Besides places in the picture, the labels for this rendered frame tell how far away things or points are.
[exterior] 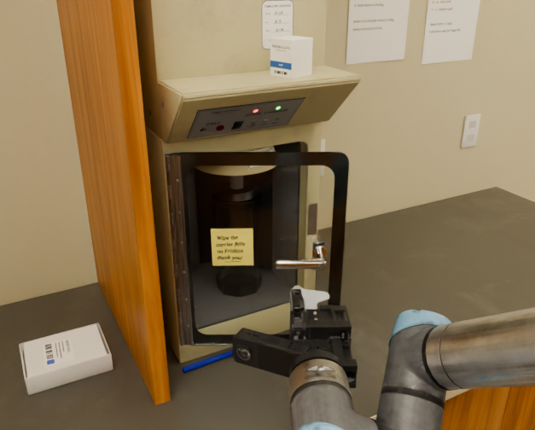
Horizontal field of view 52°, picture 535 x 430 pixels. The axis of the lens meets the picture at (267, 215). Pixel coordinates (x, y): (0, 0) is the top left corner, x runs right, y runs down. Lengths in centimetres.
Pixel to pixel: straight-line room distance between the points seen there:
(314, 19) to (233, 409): 72
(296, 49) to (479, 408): 87
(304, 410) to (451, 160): 148
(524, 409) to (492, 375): 90
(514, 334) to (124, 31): 61
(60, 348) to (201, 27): 68
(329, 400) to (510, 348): 20
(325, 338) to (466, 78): 133
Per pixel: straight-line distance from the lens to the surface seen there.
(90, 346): 119
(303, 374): 69
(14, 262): 146
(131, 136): 84
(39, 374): 116
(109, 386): 115
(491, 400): 138
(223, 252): 101
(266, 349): 76
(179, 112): 85
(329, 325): 77
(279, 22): 100
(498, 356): 61
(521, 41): 212
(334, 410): 64
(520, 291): 152
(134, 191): 87
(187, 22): 93
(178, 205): 98
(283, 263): 96
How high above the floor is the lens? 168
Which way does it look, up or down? 24 degrees down
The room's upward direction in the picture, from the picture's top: straight up
